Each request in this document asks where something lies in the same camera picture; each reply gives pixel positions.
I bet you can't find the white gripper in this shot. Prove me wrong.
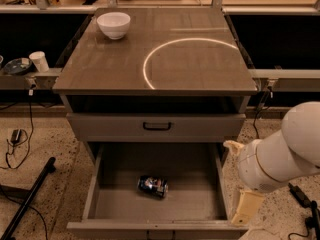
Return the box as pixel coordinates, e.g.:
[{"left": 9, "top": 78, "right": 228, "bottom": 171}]
[{"left": 223, "top": 139, "right": 276, "bottom": 226}]

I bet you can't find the blue pepsi can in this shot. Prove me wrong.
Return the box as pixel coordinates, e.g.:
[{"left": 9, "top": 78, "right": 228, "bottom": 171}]
[{"left": 137, "top": 175, "right": 168, "bottom": 198}]

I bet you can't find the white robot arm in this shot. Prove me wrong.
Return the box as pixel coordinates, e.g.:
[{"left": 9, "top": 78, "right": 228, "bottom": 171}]
[{"left": 223, "top": 102, "right": 320, "bottom": 226}]

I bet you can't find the open middle drawer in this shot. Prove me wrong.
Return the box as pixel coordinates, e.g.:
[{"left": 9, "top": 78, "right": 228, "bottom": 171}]
[{"left": 67, "top": 143, "right": 247, "bottom": 240}]

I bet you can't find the grey drawer cabinet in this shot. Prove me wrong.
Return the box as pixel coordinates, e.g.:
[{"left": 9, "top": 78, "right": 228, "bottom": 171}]
[{"left": 52, "top": 6, "right": 259, "bottom": 240}]

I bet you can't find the closed top drawer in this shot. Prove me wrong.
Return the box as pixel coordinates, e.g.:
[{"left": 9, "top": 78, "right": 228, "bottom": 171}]
[{"left": 67, "top": 113, "right": 245, "bottom": 143}]

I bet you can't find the black right power adapter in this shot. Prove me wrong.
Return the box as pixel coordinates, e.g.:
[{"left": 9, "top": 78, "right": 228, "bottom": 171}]
[{"left": 288, "top": 183, "right": 311, "bottom": 208}]

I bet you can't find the black power adapter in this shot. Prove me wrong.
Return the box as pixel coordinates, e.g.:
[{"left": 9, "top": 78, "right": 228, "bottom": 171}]
[
  {"left": 10, "top": 129, "right": 21, "bottom": 144},
  {"left": 288, "top": 183, "right": 311, "bottom": 208}
]

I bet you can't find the grey right side shelf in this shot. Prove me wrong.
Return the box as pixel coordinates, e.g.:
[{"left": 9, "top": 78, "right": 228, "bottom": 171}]
[{"left": 249, "top": 69, "right": 320, "bottom": 92}]

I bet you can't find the grey shelf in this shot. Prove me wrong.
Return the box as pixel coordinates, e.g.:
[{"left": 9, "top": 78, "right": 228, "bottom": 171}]
[
  {"left": 0, "top": 68, "right": 62, "bottom": 90},
  {"left": 249, "top": 69, "right": 320, "bottom": 92}
]

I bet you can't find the black tripod leg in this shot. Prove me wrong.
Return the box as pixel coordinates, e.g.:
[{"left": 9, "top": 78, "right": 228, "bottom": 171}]
[{"left": 1, "top": 157, "right": 56, "bottom": 240}]

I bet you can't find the white ceramic bowl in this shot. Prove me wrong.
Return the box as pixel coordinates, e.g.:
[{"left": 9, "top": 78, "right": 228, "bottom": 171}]
[{"left": 97, "top": 12, "right": 131, "bottom": 40}]

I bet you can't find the grey left side shelf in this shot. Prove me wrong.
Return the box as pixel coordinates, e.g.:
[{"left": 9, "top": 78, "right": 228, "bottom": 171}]
[{"left": 0, "top": 68, "right": 62, "bottom": 90}]

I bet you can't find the black left power adapter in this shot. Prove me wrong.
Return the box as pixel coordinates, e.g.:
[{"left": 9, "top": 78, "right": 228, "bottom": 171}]
[{"left": 10, "top": 129, "right": 21, "bottom": 144}]

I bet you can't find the white paper cup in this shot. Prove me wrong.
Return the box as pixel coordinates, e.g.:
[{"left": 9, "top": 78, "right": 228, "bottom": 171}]
[{"left": 29, "top": 51, "right": 49, "bottom": 72}]

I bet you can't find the dark blue plate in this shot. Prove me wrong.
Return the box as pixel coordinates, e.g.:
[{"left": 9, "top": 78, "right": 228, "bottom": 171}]
[{"left": 3, "top": 58, "right": 32, "bottom": 75}]

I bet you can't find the black right floor cable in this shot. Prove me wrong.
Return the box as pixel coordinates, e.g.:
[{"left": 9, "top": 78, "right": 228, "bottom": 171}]
[{"left": 252, "top": 90, "right": 272, "bottom": 140}]

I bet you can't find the black floor cable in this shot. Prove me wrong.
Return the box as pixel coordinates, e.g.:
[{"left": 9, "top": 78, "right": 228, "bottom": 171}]
[
  {"left": 0, "top": 89, "right": 35, "bottom": 171},
  {"left": 252, "top": 90, "right": 272, "bottom": 140}
]

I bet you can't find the black drawer handle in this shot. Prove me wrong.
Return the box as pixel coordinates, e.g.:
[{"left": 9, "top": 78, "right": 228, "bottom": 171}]
[{"left": 142, "top": 122, "right": 172, "bottom": 131}]

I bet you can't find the black left floor cable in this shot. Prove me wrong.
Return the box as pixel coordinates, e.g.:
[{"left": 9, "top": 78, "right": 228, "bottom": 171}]
[{"left": 0, "top": 89, "right": 35, "bottom": 171}]

